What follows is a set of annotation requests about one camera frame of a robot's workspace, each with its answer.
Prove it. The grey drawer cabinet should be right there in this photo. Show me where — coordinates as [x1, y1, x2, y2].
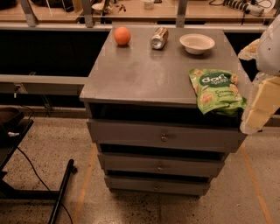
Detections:
[80, 27, 250, 196]

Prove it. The orange fruit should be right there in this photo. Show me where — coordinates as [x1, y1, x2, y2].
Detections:
[114, 27, 131, 46]

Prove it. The black stand base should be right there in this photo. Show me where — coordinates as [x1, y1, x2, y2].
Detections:
[0, 106, 79, 224]

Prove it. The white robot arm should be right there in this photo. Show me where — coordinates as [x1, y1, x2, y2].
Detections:
[238, 15, 280, 135]

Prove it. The white paper bowl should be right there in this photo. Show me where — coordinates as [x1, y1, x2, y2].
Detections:
[179, 33, 215, 55]

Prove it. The green rice chip bag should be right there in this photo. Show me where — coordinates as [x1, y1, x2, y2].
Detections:
[189, 68, 247, 117]

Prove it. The white power strip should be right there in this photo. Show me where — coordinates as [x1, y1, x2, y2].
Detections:
[223, 0, 265, 18]

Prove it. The black floor cable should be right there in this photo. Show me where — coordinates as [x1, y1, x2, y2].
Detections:
[16, 146, 74, 224]

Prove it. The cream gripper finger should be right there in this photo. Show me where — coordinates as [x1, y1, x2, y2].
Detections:
[240, 72, 280, 135]
[238, 38, 259, 60]

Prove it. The silver soda can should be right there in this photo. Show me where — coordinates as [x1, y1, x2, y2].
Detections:
[150, 27, 169, 50]

